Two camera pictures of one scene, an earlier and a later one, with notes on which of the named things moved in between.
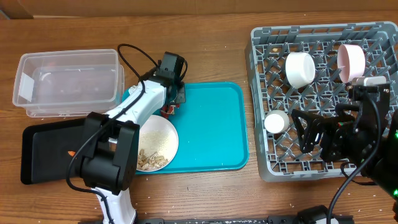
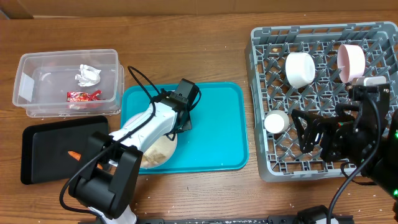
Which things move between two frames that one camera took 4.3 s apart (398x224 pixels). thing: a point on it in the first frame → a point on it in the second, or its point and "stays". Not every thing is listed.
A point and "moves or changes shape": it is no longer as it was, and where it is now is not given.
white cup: (300, 68) stays
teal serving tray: (212, 128) stays
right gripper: (343, 135) stays
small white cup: (276, 122) stays
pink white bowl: (351, 62) stays
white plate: (158, 142) stays
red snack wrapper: (168, 109) moves or changes shape
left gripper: (180, 96) → (187, 125)
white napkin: (131, 89) → (88, 76)
